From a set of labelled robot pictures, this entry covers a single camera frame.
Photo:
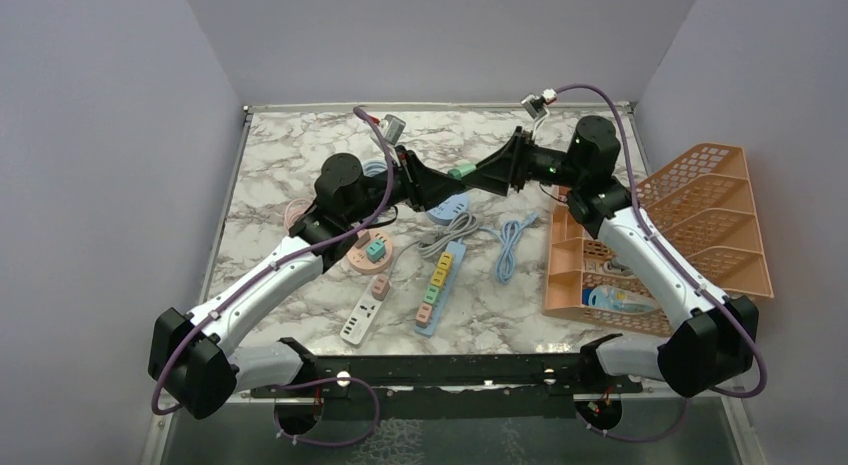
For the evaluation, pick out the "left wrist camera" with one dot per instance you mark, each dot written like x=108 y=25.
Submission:
x=392 y=128

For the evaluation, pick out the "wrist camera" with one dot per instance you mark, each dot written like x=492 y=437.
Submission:
x=537 y=107
x=392 y=128

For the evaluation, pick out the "yellow charger plug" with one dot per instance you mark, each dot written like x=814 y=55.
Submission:
x=445 y=261

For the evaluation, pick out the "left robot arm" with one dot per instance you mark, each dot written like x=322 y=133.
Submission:
x=197 y=358

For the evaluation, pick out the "green charger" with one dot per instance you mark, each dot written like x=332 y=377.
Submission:
x=431 y=295

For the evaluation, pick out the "pink charger front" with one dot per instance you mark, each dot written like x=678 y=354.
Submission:
x=423 y=315

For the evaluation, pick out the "pink charger plug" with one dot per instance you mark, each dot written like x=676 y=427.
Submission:
x=364 y=238

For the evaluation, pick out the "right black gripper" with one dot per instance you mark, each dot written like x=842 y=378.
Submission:
x=509 y=165

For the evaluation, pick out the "orange plastic file rack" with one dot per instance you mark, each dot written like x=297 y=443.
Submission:
x=703 y=203

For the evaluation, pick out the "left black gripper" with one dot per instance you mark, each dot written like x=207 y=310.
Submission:
x=424 y=187

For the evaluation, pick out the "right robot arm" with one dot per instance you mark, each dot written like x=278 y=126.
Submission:
x=712 y=345

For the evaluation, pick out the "teal charger plug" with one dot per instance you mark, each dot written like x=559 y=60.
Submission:
x=376 y=251

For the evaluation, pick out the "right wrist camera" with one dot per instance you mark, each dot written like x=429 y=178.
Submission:
x=537 y=107

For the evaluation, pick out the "white power strip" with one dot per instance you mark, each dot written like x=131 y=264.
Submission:
x=360 y=319

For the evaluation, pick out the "blue round power strip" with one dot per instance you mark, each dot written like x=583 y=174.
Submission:
x=444 y=213

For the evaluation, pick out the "green charger plug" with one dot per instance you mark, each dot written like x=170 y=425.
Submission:
x=459 y=171

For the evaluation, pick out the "yellow charger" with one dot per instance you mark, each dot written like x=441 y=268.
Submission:
x=438 y=278

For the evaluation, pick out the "blue long power strip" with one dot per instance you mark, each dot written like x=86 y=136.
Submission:
x=458 y=249

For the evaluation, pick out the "pink charger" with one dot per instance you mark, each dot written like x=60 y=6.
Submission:
x=423 y=315
x=380 y=287

